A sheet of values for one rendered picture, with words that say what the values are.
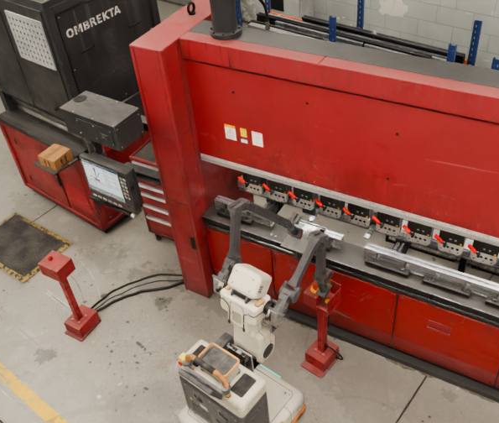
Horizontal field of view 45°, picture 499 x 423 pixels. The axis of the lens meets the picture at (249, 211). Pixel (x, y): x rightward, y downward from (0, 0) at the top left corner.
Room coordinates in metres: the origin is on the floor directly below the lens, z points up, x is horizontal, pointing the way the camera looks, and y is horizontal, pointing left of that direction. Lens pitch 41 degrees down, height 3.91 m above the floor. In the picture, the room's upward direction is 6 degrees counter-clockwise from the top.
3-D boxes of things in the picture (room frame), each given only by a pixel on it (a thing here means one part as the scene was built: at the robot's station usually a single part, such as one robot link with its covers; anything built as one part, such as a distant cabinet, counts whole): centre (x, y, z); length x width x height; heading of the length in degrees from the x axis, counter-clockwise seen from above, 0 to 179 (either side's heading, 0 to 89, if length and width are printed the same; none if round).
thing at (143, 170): (3.61, 0.81, 1.17); 0.40 x 0.24 x 0.07; 56
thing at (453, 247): (2.55, -1.22, 1.26); 0.15 x 0.09 x 0.17; 56
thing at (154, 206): (4.23, 0.62, 0.50); 0.50 x 0.50 x 1.00; 56
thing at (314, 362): (2.63, -0.41, 0.06); 0.25 x 0.20 x 0.12; 136
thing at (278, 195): (3.22, -0.23, 1.26); 0.15 x 0.09 x 0.17; 56
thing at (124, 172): (3.30, 0.91, 1.42); 0.45 x 0.12 x 0.36; 52
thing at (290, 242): (2.98, -0.34, 1.00); 0.26 x 0.18 x 0.01; 146
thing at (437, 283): (2.49, -1.22, 0.89); 0.30 x 0.05 x 0.03; 56
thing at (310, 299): (2.65, -0.43, 0.75); 0.20 x 0.16 x 0.18; 46
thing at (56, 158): (4.25, 1.60, 1.04); 0.30 x 0.26 x 0.12; 47
